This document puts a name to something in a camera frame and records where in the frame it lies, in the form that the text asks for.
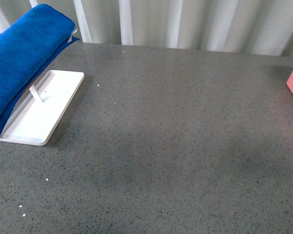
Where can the blue microfiber cloth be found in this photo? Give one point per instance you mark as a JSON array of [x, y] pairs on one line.
[[27, 47]]

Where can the white towel rack stand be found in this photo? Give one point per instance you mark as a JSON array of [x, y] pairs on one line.
[[36, 118]]

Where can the white pleated curtain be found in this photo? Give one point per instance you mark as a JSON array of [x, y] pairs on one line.
[[263, 27]]

